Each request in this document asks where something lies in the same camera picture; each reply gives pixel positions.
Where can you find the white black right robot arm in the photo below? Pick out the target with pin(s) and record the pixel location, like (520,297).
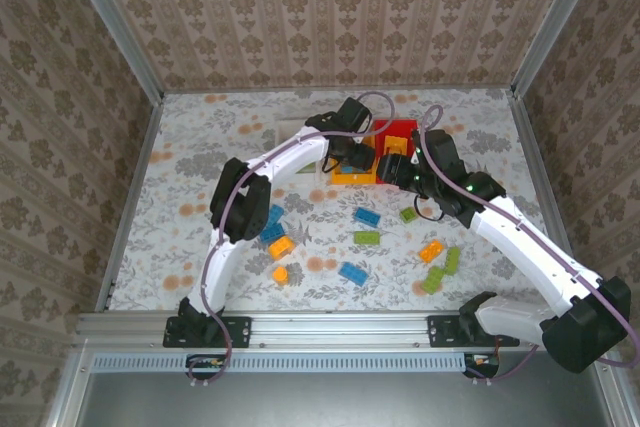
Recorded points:
(510,247)

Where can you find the small green lego brick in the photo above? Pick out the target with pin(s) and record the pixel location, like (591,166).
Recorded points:
(407,215)

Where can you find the aluminium frame post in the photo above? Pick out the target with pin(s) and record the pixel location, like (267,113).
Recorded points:
(115,32)
(555,27)

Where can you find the orange round lego piece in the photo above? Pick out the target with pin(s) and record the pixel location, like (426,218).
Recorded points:
(280,275)

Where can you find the aluminium side rail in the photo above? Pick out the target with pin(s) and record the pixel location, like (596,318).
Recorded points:
(129,217)
(524,122)

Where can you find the grey metal panel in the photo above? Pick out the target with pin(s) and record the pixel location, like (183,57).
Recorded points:
(325,402)

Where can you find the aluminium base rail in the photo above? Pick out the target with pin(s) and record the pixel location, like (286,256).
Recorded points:
(325,329)

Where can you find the yellow plastic bin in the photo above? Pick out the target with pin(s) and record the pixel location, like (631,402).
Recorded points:
(350,178)

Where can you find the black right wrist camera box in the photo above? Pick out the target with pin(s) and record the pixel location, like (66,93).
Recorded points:
(442,149)

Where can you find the clear white plastic bin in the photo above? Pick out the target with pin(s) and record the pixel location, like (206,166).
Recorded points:
(287,129)

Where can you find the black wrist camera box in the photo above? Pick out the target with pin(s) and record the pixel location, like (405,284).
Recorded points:
(442,149)
(356,113)

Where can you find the orange lego brick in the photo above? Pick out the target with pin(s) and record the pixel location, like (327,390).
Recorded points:
(281,247)
(431,251)

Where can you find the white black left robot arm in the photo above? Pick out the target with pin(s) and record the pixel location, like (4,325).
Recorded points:
(227,272)

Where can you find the red plastic bin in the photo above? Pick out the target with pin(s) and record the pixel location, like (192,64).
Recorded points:
(395,127)

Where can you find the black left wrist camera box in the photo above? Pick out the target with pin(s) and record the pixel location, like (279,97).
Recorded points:
(356,113)

